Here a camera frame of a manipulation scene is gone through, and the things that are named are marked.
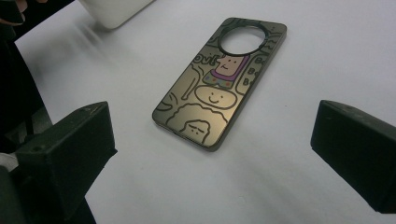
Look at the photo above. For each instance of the white box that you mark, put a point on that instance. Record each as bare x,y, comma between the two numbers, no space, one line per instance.
115,12

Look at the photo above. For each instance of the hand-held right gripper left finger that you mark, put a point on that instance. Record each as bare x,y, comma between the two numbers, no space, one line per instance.
68,155

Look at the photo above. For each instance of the cartoon print phone case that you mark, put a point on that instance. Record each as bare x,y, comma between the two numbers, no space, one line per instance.
199,102

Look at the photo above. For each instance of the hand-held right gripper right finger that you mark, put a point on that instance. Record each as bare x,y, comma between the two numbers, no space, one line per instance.
358,149

